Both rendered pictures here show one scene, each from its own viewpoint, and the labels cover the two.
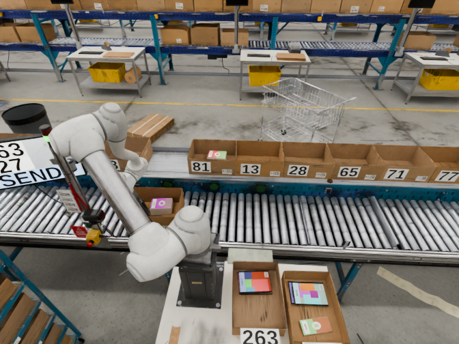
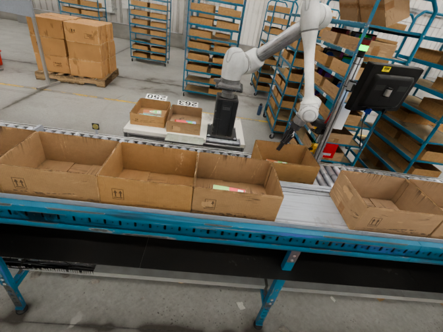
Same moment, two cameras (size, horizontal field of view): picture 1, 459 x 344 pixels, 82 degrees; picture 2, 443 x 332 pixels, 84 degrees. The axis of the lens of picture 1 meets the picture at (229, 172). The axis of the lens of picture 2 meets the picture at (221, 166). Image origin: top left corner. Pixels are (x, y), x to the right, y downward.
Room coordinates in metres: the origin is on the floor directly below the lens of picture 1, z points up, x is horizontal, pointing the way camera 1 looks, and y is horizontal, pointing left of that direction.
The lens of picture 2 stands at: (2.76, -0.09, 1.69)
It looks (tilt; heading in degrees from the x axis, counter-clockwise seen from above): 33 degrees down; 171
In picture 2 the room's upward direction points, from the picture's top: 11 degrees clockwise
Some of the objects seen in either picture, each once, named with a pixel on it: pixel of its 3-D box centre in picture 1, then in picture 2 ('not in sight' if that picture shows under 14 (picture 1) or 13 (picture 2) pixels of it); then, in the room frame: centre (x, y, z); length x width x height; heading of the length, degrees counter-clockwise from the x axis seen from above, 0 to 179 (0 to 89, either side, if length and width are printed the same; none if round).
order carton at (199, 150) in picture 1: (213, 156); (234, 186); (1.83, 0.14, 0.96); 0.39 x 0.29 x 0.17; 87
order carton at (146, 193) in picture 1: (154, 208); (282, 163); (1.34, 0.56, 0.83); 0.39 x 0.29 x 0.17; 89
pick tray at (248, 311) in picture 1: (256, 295); (185, 118); (0.71, -0.16, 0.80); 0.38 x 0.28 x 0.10; 179
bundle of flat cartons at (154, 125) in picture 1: (151, 127); not in sight; (3.84, 1.31, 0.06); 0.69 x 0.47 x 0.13; 157
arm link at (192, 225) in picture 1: (191, 228); (234, 63); (0.77, 0.18, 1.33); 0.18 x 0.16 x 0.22; 137
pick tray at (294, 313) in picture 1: (311, 307); (151, 112); (0.64, -0.46, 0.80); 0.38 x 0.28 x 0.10; 179
